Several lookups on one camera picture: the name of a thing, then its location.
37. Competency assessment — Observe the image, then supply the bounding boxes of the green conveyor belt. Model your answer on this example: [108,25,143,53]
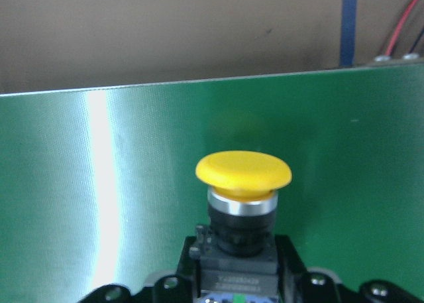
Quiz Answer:
[1,63,423,302]

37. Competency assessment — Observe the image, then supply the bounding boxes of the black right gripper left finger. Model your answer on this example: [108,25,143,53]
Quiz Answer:
[79,284,132,303]

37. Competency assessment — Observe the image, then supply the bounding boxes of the yellow push button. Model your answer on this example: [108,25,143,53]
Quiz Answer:
[189,151,292,302]

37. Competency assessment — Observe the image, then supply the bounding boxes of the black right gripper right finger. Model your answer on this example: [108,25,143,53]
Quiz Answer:
[359,280,423,303]

